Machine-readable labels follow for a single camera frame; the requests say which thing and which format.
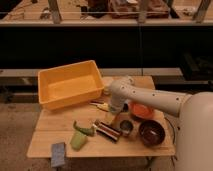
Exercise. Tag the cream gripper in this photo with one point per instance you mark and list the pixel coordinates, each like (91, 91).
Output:
(110, 117)

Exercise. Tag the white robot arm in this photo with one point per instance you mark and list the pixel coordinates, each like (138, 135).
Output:
(194, 146)

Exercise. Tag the striped brown box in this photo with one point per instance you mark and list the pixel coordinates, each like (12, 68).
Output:
(107, 131)

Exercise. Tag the small metal cup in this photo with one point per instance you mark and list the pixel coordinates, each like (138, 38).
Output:
(126, 127)

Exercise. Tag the wooden table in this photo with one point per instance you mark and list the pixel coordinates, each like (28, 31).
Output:
(57, 126)

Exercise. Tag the green chili pepper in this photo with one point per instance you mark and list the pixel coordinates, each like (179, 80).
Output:
(86, 131)

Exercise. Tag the orange bowl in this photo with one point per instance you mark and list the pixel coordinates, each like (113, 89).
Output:
(141, 111)

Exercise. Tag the light green cup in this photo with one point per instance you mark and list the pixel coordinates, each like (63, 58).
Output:
(78, 140)

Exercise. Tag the yellow plastic bin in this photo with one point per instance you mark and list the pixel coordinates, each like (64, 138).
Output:
(71, 84)

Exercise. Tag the dark brown bowl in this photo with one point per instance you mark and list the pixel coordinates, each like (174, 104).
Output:
(151, 133)

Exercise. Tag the blue sponge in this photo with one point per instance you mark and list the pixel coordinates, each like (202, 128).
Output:
(58, 154)

